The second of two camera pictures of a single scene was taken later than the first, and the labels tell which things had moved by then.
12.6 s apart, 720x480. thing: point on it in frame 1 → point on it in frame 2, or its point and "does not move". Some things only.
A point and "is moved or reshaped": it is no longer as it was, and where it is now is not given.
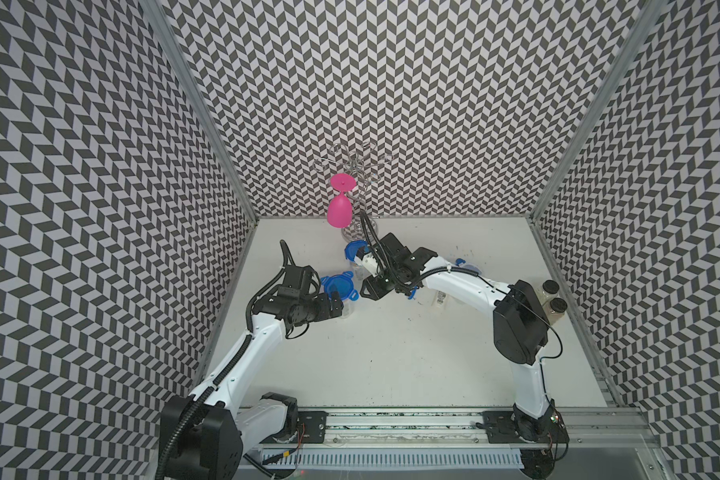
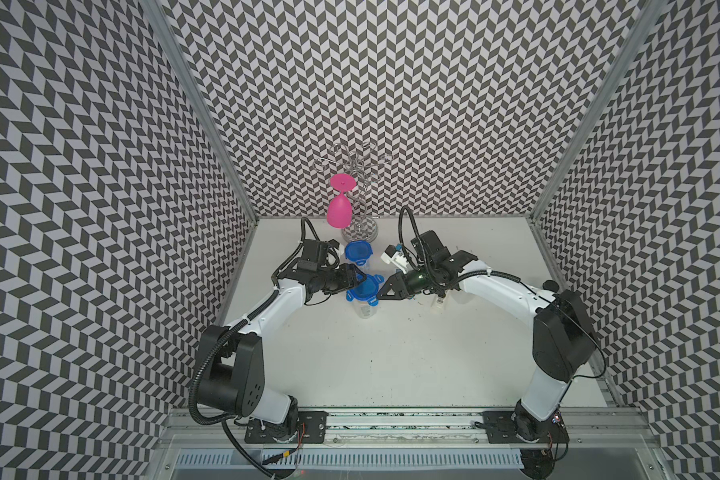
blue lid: (342, 283) is moved or reshaped
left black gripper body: (318, 308) → (333, 280)
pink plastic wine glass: (340, 207) does not move
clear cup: (349, 308) → (363, 309)
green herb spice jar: (550, 289) does not move
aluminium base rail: (588, 429) does not move
